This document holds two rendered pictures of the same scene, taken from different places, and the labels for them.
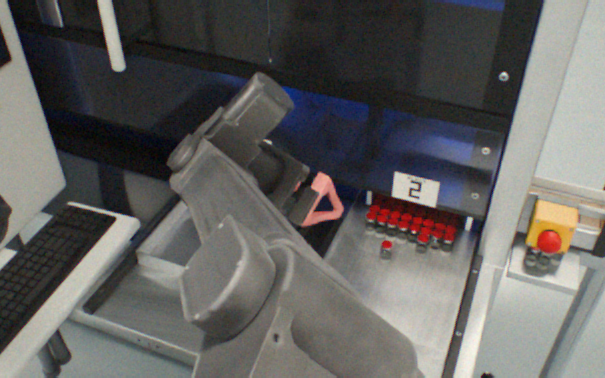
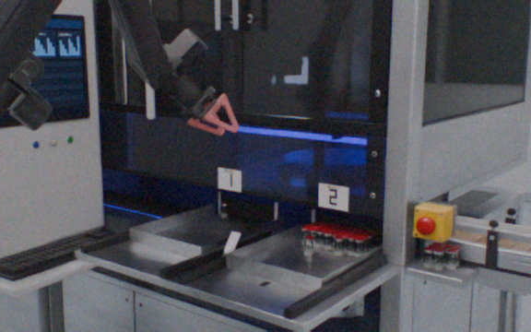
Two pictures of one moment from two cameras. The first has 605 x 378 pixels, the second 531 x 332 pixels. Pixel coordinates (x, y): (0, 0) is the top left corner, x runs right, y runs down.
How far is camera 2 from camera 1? 0.84 m
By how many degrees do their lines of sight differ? 32
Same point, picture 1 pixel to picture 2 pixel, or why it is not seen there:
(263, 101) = (186, 33)
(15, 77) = (88, 130)
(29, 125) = (89, 166)
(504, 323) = not seen: outside the picture
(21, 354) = (30, 281)
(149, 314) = (123, 257)
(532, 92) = (395, 101)
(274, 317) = not seen: outside the picture
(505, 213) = (395, 208)
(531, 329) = not seen: outside the picture
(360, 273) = (285, 257)
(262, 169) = (187, 86)
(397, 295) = (307, 266)
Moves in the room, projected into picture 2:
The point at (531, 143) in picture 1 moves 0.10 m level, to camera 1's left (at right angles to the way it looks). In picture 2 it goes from (402, 142) to (357, 140)
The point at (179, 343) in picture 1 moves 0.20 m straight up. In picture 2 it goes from (135, 267) to (132, 184)
